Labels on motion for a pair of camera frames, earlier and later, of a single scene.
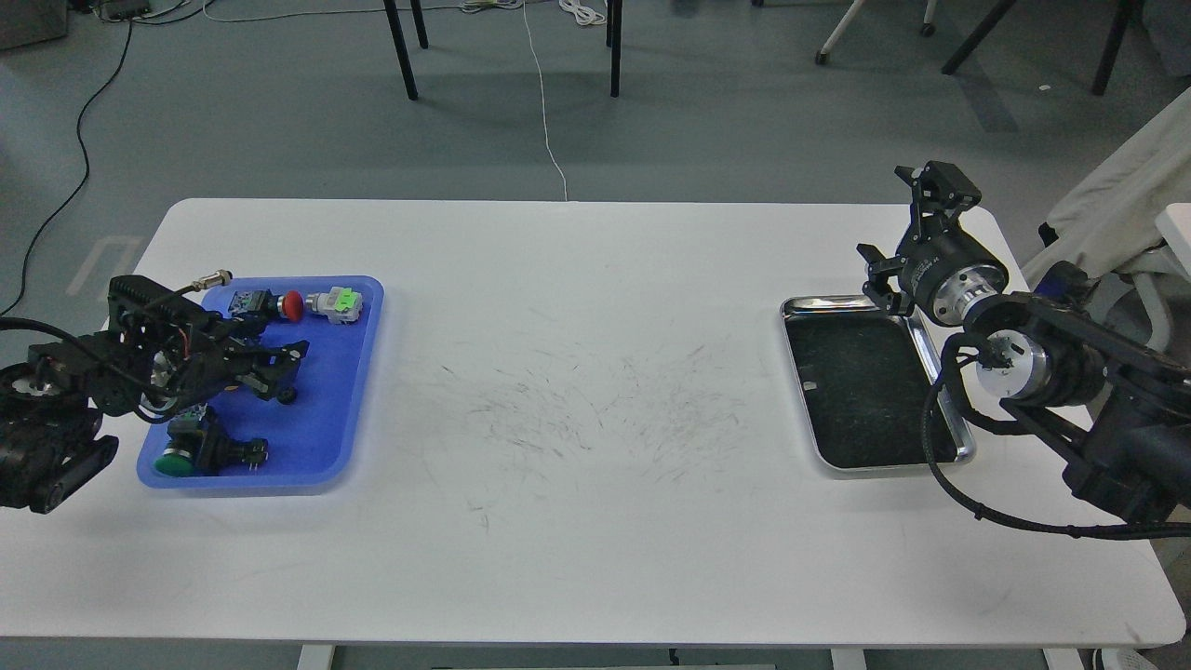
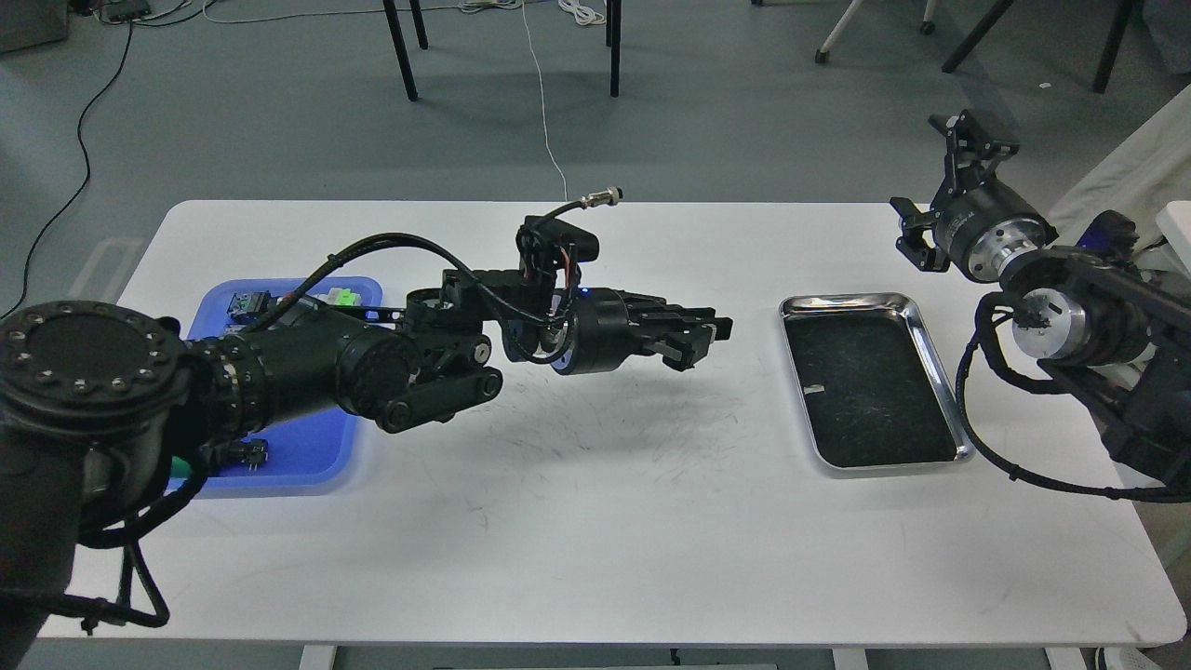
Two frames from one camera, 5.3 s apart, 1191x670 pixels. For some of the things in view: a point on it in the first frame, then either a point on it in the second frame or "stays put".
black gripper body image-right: (943, 270) -> (980, 224)
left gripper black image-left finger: (241, 328) -> (696, 320)
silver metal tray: (868, 381) stays put
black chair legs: (613, 36) stays put
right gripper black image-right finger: (881, 291) -> (912, 244)
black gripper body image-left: (162, 352) -> (601, 333)
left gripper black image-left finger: (267, 369) -> (683, 351)
